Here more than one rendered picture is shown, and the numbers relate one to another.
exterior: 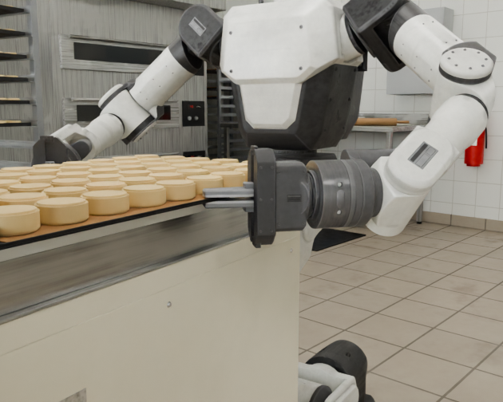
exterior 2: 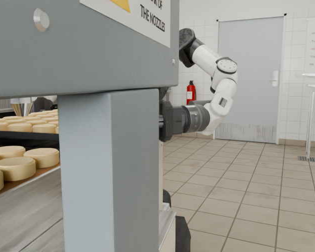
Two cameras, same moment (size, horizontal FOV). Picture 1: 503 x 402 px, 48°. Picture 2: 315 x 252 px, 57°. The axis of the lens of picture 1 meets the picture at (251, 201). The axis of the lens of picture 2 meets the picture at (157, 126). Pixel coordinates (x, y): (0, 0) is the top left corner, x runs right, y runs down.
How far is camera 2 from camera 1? 0.29 m
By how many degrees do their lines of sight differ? 17
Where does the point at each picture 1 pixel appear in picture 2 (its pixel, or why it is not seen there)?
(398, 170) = (216, 108)
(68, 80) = not seen: outside the picture
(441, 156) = (228, 102)
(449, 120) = (225, 88)
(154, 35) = not seen: hidden behind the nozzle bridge
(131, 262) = not seen: hidden behind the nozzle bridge
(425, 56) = (208, 62)
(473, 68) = (231, 67)
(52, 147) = (43, 102)
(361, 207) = (203, 123)
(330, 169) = (191, 108)
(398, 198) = (216, 119)
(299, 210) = (180, 125)
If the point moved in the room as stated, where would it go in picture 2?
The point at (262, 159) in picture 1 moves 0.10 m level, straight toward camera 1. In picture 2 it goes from (167, 105) to (179, 108)
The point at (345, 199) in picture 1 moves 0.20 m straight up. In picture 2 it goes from (198, 120) to (199, 53)
